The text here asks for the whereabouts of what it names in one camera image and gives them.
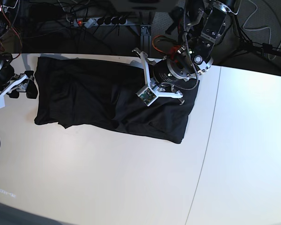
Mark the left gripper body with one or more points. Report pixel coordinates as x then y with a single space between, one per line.
165 74

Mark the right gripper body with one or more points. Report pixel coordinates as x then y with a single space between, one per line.
10 80

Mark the dark grey T-shirt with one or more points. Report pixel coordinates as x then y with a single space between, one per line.
104 94

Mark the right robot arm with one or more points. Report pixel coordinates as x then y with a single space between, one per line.
9 10

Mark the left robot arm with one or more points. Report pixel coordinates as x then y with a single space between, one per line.
201 23

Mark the black power adapter brick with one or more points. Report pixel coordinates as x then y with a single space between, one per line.
176 15

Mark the white power strip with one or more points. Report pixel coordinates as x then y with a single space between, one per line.
99 21

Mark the black tripod stand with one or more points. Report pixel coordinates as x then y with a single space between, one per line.
265 51

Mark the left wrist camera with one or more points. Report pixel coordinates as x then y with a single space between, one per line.
148 94

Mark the aluminium frame post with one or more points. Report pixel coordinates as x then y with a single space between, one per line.
145 19

